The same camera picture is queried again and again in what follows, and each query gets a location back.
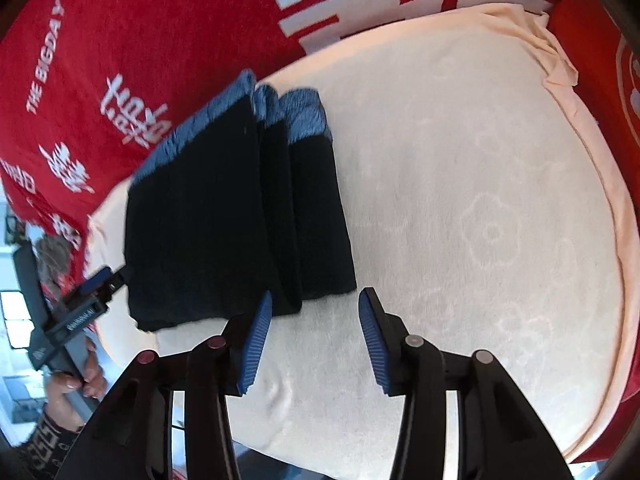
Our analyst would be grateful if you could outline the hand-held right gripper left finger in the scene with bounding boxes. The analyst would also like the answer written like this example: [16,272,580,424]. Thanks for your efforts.
[55,289,274,480]

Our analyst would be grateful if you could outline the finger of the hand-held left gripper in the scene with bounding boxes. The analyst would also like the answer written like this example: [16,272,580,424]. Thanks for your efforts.
[75,267,127,305]

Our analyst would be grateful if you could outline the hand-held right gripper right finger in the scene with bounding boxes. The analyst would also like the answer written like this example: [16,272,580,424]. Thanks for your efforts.
[358,287,576,480]

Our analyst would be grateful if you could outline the black pants with blue waistband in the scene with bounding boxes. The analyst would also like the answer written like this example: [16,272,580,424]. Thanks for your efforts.
[122,69,358,333]

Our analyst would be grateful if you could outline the person's left forearm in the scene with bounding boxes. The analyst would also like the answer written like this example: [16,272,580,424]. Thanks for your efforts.
[17,404,87,480]

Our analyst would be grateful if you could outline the person's left hand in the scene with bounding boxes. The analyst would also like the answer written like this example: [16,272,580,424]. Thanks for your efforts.
[45,337,109,430]

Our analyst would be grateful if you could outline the grey fuzzy cloth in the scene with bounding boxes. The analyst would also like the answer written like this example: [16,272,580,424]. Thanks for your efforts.
[34,236,73,283]

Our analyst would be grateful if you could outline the cream flower-patterned blanket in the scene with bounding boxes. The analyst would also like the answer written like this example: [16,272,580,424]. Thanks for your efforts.
[85,2,635,480]

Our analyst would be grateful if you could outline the red printed blanket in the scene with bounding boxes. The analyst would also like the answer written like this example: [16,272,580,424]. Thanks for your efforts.
[0,0,640,466]

